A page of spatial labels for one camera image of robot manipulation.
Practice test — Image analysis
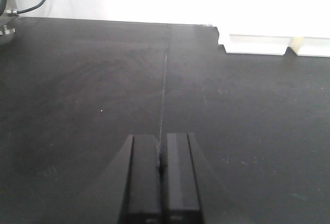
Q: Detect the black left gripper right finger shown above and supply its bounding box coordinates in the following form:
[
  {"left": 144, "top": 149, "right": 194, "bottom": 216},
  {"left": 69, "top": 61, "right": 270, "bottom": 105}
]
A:
[{"left": 161, "top": 133, "right": 204, "bottom": 223}]

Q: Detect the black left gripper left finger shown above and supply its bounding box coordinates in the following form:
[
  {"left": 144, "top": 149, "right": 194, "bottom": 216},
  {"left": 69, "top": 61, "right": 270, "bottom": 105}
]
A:
[{"left": 118, "top": 134, "right": 162, "bottom": 223}]

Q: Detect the left white storage bin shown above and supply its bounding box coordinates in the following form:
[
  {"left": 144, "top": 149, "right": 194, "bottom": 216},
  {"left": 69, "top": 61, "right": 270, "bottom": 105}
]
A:
[{"left": 217, "top": 25, "right": 293, "bottom": 56}]

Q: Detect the white storage bin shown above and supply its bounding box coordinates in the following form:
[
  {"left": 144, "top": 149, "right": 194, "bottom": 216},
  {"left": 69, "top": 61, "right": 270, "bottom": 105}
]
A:
[
  {"left": 289, "top": 37, "right": 330, "bottom": 57},
  {"left": 217, "top": 25, "right": 293, "bottom": 56}
]

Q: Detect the middle white storage bin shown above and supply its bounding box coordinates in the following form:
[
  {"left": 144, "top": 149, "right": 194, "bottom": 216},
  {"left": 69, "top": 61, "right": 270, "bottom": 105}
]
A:
[{"left": 289, "top": 37, "right": 330, "bottom": 57}]

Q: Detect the stainless steel lab machine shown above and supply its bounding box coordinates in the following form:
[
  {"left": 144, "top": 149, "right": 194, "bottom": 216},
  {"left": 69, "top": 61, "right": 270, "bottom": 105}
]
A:
[{"left": 1, "top": 0, "right": 19, "bottom": 46}]

